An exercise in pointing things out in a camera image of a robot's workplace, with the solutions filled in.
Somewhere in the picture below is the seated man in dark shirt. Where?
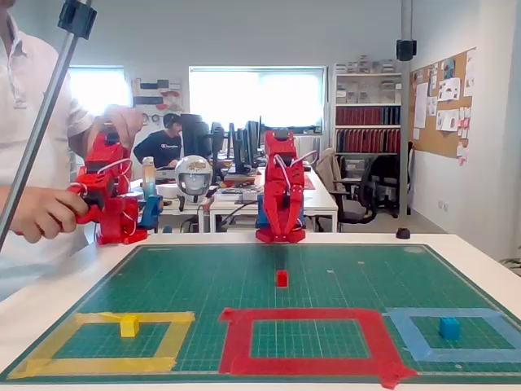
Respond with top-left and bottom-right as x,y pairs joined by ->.
133,112 -> 185,170

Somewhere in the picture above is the person's left forearm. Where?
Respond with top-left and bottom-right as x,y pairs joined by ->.
68,121 -> 97,153

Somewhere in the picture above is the red tape square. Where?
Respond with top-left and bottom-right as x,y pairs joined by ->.
217,308 -> 418,390

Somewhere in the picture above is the narrow bright window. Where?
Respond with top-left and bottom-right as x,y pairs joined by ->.
67,65 -> 132,134

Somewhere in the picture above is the person's right forearm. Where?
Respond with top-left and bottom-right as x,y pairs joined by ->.
0,185 -> 20,230

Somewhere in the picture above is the person's right hand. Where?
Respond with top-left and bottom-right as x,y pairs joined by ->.
11,187 -> 90,245

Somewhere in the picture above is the white shirt torso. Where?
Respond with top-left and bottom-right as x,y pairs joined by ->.
0,0 -> 97,303

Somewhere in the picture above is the wall tool board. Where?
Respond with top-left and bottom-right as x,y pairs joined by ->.
131,76 -> 184,123

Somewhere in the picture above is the blue toy brick cube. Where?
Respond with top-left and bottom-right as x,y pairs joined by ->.
438,316 -> 462,340

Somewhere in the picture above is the yellow tape square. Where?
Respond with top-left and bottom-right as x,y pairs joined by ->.
7,311 -> 196,380

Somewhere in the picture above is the cork pin board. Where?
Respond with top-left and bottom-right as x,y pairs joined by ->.
409,46 -> 478,165

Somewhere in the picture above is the white shelf with binders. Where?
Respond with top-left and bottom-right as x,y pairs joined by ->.
332,60 -> 404,165

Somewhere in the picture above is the vertical metal pole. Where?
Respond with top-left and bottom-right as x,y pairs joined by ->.
400,0 -> 414,217

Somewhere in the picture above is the yellow toy brick cube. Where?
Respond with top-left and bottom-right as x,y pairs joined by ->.
120,314 -> 141,338

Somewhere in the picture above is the black computer monitor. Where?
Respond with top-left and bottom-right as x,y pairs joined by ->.
180,113 -> 214,165
227,116 -> 265,173

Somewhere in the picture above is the black office chair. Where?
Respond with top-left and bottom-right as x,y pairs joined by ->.
336,153 -> 402,226

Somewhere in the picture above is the orange blue gradient bottle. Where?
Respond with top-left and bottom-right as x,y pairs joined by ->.
141,156 -> 157,201

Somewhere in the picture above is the black pole clamp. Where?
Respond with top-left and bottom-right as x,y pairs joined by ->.
57,0 -> 99,41
396,38 -> 418,63

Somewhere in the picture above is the blue tape square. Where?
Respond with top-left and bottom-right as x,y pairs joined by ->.
382,307 -> 521,363

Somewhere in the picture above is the red leader arm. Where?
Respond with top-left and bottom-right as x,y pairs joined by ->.
67,121 -> 150,247

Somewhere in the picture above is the wide bright window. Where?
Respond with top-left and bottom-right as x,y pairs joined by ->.
188,65 -> 327,134

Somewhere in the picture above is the green cutting mat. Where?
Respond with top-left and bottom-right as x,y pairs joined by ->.
0,243 -> 521,386

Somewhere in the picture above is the person's left hand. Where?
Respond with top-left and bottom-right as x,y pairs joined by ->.
90,104 -> 145,152

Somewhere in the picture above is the beige jacket on chair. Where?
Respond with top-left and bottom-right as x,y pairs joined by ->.
316,147 -> 348,193

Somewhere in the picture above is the slanted metal pole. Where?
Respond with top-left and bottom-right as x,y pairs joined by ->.
0,0 -> 94,253

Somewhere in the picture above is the white helmet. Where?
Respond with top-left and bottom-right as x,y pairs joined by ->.
174,154 -> 214,204

